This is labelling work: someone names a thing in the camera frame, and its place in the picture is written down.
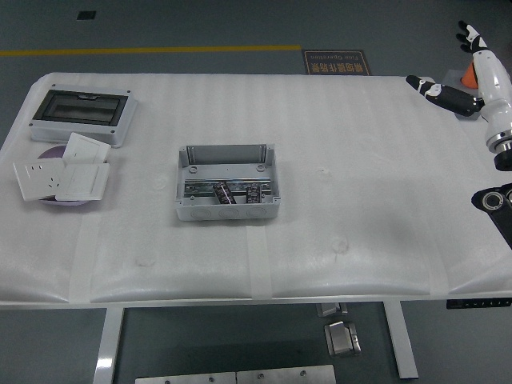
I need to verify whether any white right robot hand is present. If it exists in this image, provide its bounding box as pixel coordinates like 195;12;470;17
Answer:
405;20;512;139

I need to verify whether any grey open junction box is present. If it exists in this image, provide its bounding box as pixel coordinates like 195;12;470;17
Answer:
172;142;282;222

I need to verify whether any grey box with dark window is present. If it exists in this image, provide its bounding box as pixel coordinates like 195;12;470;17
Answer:
28;82;139;150

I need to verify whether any orange cylinder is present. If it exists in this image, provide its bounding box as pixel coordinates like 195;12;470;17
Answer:
459;62;478;90

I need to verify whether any grey block holder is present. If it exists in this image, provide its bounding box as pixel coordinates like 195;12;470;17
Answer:
440;68;487;121

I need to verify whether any black floor sign orange text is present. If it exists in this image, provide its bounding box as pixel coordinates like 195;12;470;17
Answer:
301;49;374;77

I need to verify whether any white foam mat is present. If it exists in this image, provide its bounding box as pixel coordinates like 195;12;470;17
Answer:
0;71;512;306

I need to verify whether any black table control panel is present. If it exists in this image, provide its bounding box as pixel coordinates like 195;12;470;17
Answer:
446;297;512;310

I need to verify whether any small silver metal block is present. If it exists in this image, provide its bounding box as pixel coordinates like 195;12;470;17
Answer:
315;302;350;319

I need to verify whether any large silver metal block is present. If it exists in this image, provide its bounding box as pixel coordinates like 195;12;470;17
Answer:
322;319;363;358

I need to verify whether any purple plate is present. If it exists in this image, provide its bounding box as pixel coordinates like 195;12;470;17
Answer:
37;145;110;208

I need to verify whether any white tape strip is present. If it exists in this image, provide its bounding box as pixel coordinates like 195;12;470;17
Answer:
66;218;101;304

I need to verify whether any metal mounting rail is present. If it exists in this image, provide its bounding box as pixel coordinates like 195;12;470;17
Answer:
183;175;274;198

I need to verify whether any grey metal base plate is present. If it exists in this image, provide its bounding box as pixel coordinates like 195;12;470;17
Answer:
134;371;238;384
235;364;337;384

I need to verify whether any white wall switch panel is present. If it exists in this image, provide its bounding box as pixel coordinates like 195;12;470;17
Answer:
54;162;111;202
62;132;112;165

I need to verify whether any white wall socket panel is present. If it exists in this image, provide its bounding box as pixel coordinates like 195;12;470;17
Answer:
13;158;69;202

